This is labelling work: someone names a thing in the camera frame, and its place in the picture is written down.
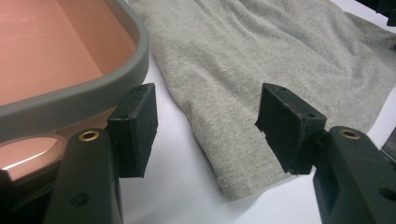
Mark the pink basket with grey rim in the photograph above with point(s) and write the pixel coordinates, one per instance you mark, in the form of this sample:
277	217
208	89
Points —
130	71

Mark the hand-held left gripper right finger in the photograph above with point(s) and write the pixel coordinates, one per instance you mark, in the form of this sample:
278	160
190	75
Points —
351	177

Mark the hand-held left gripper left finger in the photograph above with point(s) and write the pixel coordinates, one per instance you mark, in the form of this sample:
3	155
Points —
87	177

